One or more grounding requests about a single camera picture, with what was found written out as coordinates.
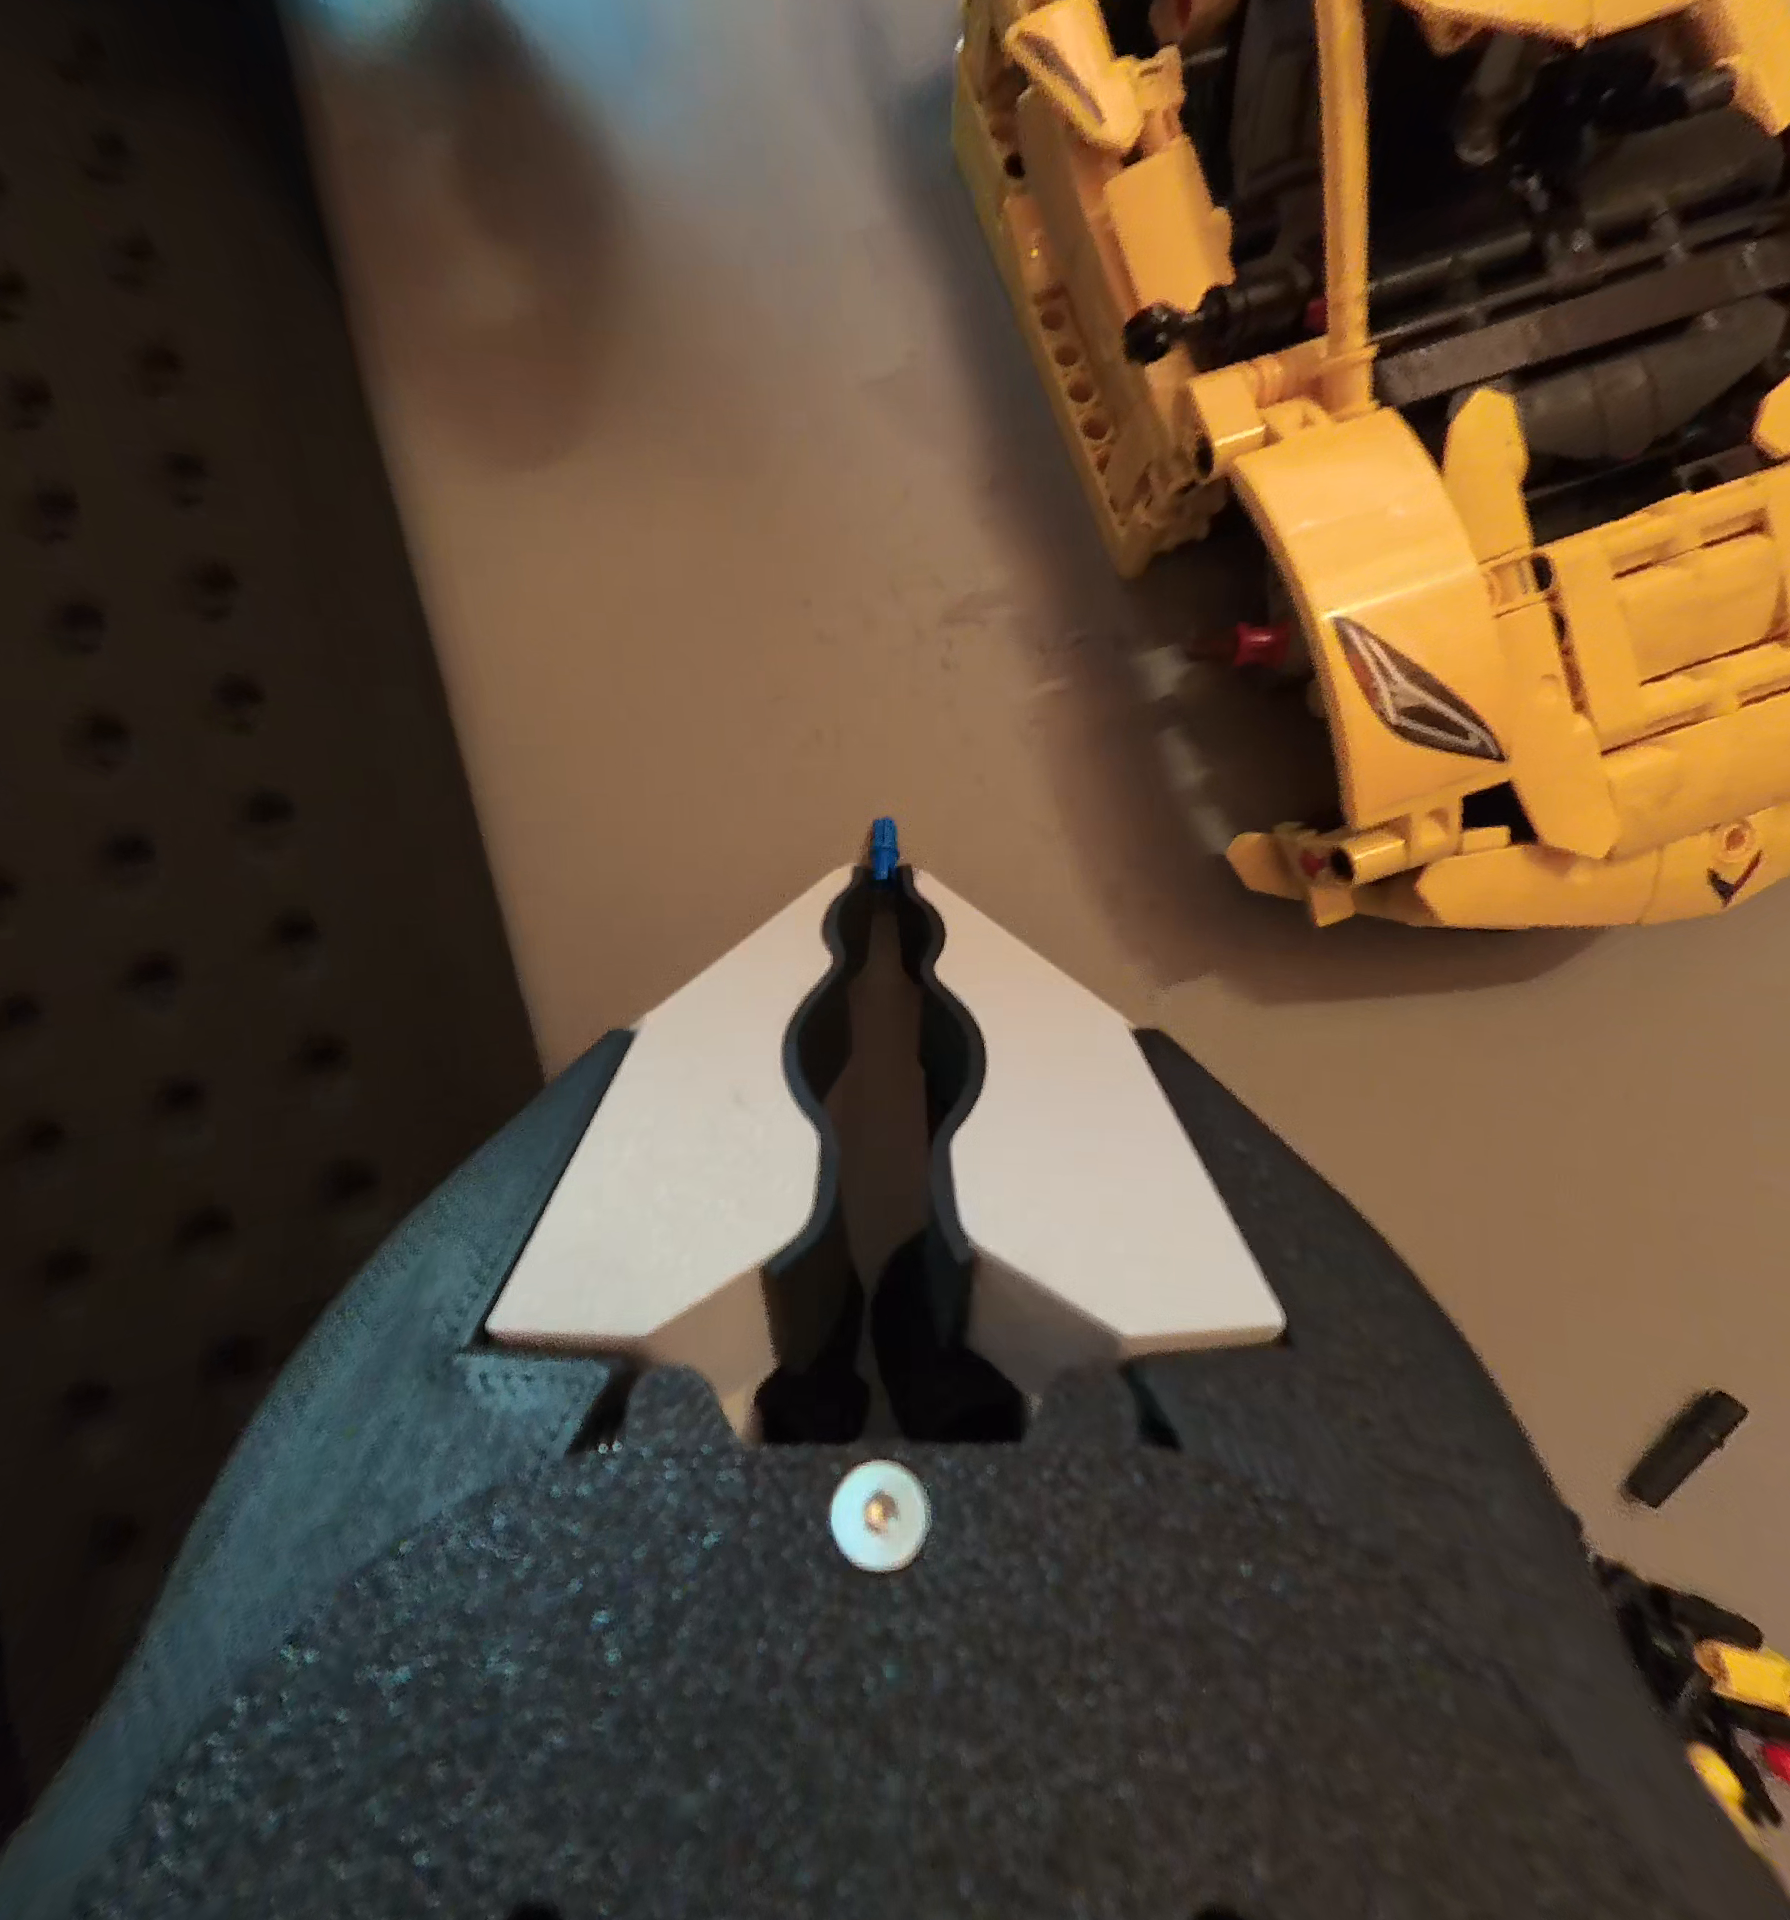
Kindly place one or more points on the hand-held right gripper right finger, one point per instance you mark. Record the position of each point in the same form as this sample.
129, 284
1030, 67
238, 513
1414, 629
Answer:
1121, 1183

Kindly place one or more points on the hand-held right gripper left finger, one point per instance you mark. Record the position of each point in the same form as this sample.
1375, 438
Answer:
653, 1183

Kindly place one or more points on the short blue connector pin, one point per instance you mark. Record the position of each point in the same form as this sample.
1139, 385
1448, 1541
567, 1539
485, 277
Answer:
883, 850

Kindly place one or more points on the yellow toy brick car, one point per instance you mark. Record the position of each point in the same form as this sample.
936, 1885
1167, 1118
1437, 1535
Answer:
1436, 524

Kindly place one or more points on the pile of red blue pins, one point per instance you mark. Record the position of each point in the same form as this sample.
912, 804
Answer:
1758, 1678

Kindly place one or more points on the grey desk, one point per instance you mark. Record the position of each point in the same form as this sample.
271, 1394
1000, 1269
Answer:
760, 524

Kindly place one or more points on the black connector pin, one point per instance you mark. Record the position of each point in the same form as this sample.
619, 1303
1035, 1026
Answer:
1683, 1447

